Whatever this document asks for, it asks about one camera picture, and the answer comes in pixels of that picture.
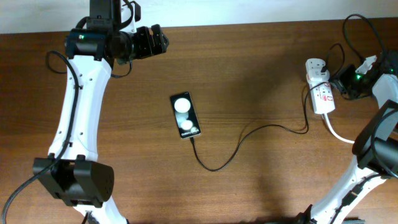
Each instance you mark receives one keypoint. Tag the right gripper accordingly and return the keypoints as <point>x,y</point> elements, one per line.
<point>342,83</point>

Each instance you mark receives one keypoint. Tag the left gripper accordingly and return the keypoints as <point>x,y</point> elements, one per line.
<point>147,48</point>

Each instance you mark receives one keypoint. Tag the black Samsung Galaxy smartphone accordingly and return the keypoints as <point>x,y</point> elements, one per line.
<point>185,115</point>

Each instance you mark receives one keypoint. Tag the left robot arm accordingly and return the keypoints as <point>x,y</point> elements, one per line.
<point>71,171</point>

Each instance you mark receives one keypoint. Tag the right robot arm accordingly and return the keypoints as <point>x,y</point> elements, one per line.
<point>374,159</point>

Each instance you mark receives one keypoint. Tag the white USB charger plug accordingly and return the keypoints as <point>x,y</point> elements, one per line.
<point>316,75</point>

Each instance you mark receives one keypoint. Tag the white power strip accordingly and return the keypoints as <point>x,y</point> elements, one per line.
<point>321,93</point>

